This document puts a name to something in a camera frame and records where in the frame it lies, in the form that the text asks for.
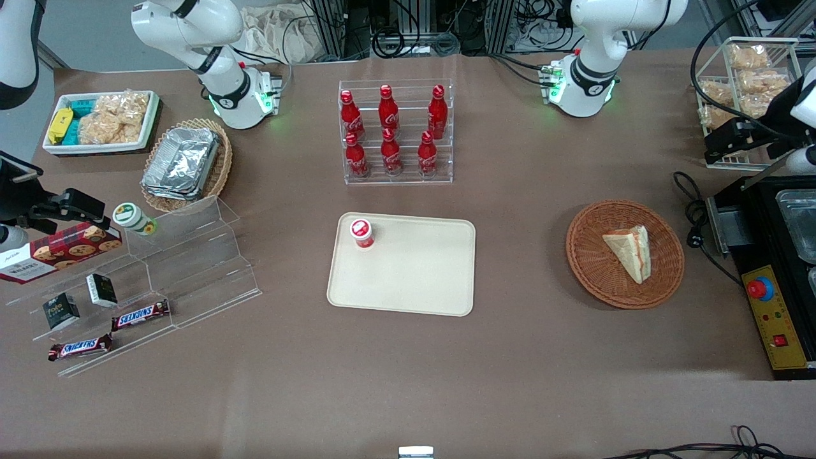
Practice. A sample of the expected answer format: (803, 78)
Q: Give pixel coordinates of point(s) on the clear bag of fried snacks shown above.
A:
(749, 56)
(752, 107)
(715, 92)
(765, 81)
(115, 118)

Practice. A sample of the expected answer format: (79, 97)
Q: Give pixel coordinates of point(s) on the beige plastic tray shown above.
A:
(421, 274)

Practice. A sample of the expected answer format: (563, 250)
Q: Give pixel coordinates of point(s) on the white rectangular plastic bin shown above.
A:
(143, 131)

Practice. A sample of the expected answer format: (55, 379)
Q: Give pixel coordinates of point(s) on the oval wicker basket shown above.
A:
(220, 172)

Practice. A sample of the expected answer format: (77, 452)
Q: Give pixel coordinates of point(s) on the snickers chocolate bar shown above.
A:
(80, 347)
(141, 315)

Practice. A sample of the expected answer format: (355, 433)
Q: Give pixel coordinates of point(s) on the aluminium frame post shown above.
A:
(331, 25)
(500, 25)

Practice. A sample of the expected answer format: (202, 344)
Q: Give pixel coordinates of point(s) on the red white yogurt bottle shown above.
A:
(361, 233)

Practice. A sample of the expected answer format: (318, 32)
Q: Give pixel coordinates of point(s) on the red tartan cookie box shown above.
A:
(60, 252)

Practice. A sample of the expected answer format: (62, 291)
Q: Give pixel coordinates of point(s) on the stack of foil containers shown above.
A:
(182, 162)

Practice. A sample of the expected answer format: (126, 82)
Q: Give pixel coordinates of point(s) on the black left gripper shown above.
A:
(773, 112)

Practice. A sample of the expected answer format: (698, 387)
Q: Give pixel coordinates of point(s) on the small black box white side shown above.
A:
(102, 290)

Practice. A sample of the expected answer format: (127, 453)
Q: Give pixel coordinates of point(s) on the triangular sandwich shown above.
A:
(630, 252)

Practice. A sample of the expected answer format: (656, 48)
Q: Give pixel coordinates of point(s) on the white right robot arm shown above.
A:
(185, 32)

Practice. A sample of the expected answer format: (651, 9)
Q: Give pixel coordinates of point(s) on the red cola bottle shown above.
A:
(387, 111)
(426, 156)
(356, 158)
(351, 118)
(437, 113)
(391, 154)

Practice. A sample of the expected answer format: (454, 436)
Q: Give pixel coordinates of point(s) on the red emergency stop button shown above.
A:
(759, 289)

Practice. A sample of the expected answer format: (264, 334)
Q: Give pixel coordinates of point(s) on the green white yogurt bottle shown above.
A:
(132, 217)

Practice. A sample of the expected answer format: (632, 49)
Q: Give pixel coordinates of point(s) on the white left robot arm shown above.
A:
(612, 38)

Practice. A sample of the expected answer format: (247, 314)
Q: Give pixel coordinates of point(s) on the clear acrylic stepped display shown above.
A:
(191, 268)

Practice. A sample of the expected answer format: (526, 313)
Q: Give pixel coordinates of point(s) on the black fryer machine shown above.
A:
(758, 255)

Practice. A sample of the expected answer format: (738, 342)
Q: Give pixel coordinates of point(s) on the round brown wicker basket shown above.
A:
(590, 261)

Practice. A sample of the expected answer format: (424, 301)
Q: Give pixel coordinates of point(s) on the yellow snack packet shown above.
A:
(60, 125)

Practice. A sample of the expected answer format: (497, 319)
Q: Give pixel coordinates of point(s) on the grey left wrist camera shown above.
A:
(802, 160)

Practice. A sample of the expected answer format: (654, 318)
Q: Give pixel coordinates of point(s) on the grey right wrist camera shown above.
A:
(11, 239)

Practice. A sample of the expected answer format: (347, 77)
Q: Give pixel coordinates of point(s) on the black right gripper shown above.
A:
(14, 194)

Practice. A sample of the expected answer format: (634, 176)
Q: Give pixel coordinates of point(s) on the metal fryer pan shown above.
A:
(800, 223)

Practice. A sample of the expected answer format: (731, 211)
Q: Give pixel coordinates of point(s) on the cream cloth bag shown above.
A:
(280, 35)

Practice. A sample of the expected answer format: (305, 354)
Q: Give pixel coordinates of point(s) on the clear acrylic bottle rack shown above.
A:
(408, 178)

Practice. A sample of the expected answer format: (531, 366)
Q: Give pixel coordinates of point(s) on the small black box gold print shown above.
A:
(61, 311)

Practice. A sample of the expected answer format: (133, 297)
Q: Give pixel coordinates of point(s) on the small white metal object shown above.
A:
(415, 452)

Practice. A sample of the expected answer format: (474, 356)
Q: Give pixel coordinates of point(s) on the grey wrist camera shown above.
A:
(802, 160)
(11, 239)

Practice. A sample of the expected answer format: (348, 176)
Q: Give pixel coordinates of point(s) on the teal snack packet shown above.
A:
(72, 131)
(83, 106)

